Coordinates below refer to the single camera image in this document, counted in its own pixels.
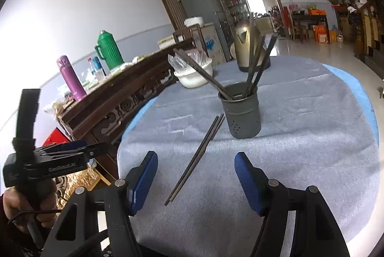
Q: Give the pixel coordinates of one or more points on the small white freezer cabinet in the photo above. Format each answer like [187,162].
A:
[213,45]

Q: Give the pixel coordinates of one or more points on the green thermos flask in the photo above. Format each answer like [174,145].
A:
[108,51]

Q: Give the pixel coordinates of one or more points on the dark wooden side table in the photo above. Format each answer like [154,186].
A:
[311,19]

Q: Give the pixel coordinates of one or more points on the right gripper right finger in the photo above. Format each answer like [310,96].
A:
[316,232]

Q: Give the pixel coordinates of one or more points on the brass electric kettle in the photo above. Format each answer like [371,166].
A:
[241,45]

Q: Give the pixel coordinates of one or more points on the dark metal chopstick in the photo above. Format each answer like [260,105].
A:
[201,154]
[203,73]
[192,159]
[264,62]
[254,63]
[251,54]

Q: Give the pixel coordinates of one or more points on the dark metal utensil cup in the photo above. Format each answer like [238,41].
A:
[242,113]

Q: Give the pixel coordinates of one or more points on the person left hand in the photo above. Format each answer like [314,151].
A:
[15,202]

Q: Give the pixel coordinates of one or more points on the purple water bottle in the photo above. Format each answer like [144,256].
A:
[70,78]

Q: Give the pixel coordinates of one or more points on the grey refrigerator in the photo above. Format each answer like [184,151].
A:
[212,12]

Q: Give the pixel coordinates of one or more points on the white plastic basin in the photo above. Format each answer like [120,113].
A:
[188,77]

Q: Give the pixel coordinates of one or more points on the carved dark wooden sideboard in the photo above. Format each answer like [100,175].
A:
[104,114]

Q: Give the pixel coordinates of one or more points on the grey towel table mat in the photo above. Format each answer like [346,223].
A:
[313,132]

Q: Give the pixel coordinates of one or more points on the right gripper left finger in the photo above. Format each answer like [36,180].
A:
[90,217]

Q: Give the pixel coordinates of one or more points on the blue table cover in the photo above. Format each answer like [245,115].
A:
[360,94]

